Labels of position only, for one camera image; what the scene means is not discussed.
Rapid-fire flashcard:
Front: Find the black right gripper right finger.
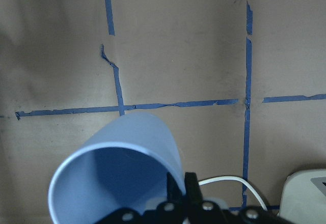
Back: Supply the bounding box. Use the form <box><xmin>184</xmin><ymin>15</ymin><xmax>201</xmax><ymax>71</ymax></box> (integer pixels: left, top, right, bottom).
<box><xmin>184</xmin><ymin>172</ymin><xmax>290</xmax><ymax>223</ymax></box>

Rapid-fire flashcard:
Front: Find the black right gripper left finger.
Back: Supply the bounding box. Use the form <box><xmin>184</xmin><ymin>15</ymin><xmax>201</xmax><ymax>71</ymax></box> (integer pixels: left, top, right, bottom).
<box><xmin>101</xmin><ymin>172</ymin><xmax>201</xmax><ymax>223</ymax></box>

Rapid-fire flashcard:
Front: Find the blue cup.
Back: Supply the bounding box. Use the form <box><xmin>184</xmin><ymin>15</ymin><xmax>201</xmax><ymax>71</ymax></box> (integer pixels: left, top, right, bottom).
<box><xmin>48</xmin><ymin>113</ymin><xmax>185</xmax><ymax>223</ymax></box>

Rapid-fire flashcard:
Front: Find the grey appliance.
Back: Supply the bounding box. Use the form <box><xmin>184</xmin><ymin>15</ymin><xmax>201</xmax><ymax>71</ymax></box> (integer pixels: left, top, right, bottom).
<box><xmin>279</xmin><ymin>169</ymin><xmax>325</xmax><ymax>223</ymax></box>

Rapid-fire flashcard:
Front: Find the white power cable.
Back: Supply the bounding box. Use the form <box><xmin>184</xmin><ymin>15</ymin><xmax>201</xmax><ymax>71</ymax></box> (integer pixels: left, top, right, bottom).
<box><xmin>198</xmin><ymin>175</ymin><xmax>268</xmax><ymax>211</ymax></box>

